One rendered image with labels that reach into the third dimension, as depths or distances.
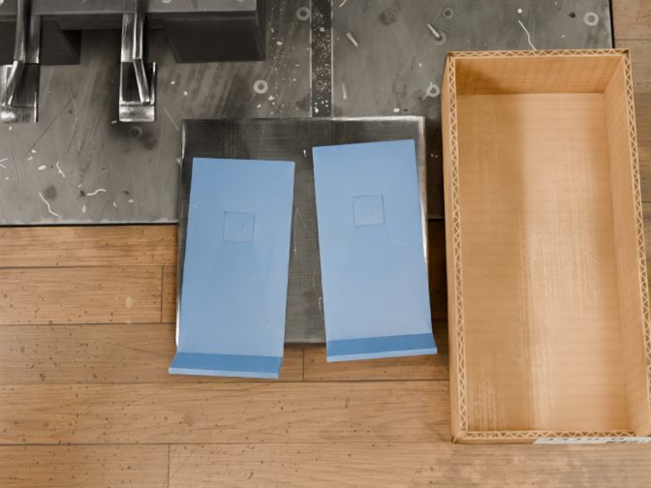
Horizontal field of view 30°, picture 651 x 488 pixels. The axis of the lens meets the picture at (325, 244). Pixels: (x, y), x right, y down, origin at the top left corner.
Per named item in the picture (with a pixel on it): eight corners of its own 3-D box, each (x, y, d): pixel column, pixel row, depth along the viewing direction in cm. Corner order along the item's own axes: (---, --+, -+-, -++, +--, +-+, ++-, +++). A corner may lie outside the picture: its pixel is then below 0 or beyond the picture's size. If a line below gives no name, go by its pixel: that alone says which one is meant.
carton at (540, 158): (450, 445, 81) (459, 433, 74) (439, 96, 88) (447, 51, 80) (643, 443, 81) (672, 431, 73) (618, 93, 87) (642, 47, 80)
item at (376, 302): (328, 368, 80) (326, 361, 77) (312, 148, 84) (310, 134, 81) (434, 360, 80) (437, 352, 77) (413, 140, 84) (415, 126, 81)
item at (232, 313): (175, 380, 80) (168, 373, 77) (194, 159, 84) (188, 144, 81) (281, 384, 80) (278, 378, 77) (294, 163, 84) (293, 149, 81)
